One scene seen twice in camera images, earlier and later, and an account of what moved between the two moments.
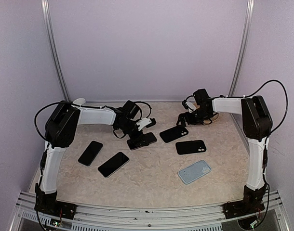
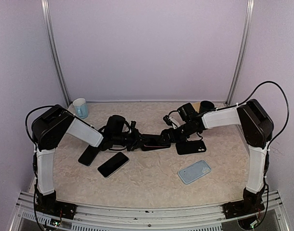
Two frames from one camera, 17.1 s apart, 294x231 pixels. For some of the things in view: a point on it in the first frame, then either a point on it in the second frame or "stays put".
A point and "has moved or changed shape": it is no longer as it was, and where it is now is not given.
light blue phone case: x=193 y=172 stays put
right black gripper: x=190 y=121 -> x=173 y=137
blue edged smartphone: x=90 y=153 stays put
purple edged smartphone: x=141 y=141 has moved or changed shape
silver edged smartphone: x=113 y=164 stays put
